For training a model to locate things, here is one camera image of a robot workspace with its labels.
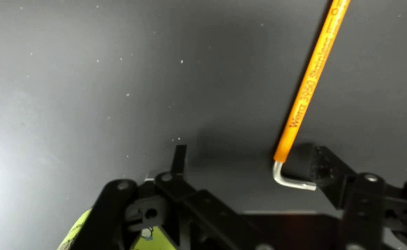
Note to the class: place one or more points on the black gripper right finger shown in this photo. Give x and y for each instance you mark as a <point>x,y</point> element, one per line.
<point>321,166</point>

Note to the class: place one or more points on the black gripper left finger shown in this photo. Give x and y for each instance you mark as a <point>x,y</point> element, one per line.
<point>179,160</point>

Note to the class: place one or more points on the orange hex key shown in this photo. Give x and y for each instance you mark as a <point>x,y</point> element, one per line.
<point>306,92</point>

